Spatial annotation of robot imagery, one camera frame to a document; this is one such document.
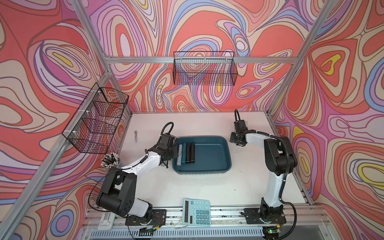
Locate teal plastic storage box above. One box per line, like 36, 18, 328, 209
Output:
172, 136, 232, 175

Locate bundle of pens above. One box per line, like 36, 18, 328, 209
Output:
101, 153, 121, 169

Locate back black wire basket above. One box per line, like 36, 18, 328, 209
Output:
173, 51, 238, 86

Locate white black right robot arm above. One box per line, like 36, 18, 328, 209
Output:
230, 120, 297, 221

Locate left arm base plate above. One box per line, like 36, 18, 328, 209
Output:
125, 209, 167, 227

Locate black pruning pliers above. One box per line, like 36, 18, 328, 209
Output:
186, 143, 191, 164
190, 142, 196, 164

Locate small purple clip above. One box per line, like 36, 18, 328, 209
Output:
134, 131, 138, 143

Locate white vented cable duct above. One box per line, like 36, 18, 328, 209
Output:
85, 226, 265, 240

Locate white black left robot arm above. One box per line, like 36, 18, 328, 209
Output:
96, 133, 178, 222

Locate grey pruning pliers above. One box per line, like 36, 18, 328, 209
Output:
177, 145, 183, 166

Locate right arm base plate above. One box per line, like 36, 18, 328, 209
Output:
241, 206, 287, 225

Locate mint green calculator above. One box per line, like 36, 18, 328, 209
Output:
182, 199, 212, 227

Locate teal pruning pliers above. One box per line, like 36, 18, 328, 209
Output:
182, 143, 187, 164

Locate left black wire basket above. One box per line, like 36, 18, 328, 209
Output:
62, 83, 129, 155

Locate black wire basket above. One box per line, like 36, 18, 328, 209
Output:
173, 51, 238, 86
62, 83, 129, 155

